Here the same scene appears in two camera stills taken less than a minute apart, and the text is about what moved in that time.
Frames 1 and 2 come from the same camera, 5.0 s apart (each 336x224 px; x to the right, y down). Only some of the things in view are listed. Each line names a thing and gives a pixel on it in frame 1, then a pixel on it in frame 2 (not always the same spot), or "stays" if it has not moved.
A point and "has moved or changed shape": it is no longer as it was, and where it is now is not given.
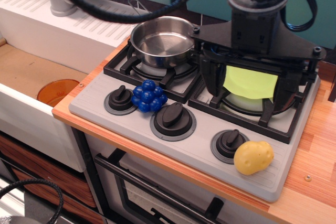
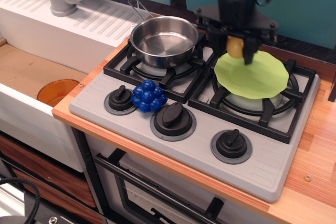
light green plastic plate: x=250 y=84 stays
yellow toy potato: x=252 y=157 has moved or changed shape
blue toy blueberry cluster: x=148 y=96 stays
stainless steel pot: x=163 y=42 stays
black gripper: x=269 y=44 to x=261 y=28
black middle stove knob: x=172 y=123 stays
